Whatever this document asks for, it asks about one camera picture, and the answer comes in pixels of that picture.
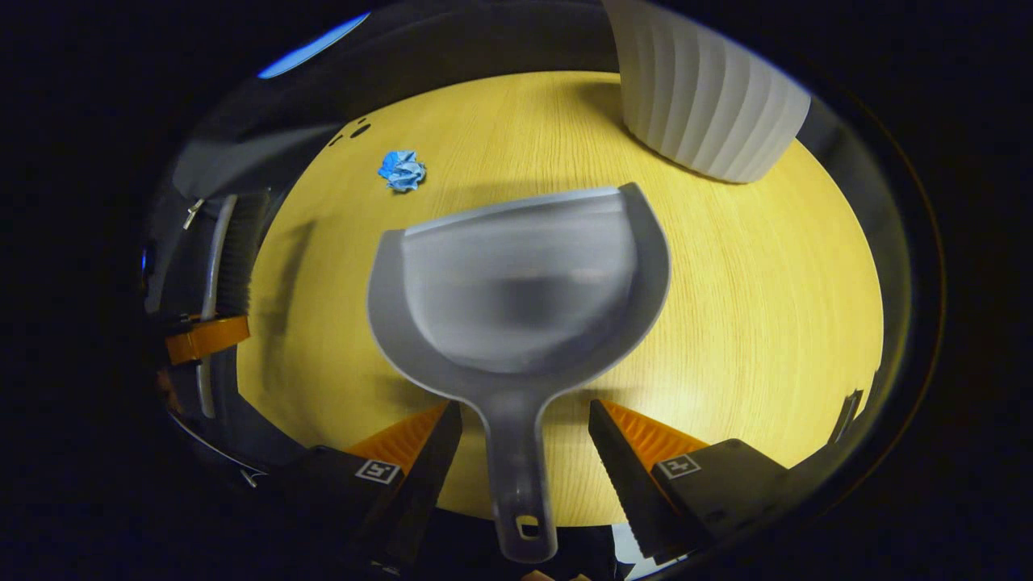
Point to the white ribbed garbage bin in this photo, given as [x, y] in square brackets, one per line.
[710, 97]

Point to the silver clip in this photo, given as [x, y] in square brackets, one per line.
[192, 212]

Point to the small grey broom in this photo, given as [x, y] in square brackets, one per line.
[242, 258]

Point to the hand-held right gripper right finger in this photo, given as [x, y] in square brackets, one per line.
[625, 476]

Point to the light blue paper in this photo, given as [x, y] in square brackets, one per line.
[401, 170]

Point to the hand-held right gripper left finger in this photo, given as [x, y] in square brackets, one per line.
[420, 484]

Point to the grey plastic dustpan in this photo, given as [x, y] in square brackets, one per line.
[516, 307]

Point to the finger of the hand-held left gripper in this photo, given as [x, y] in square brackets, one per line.
[210, 337]

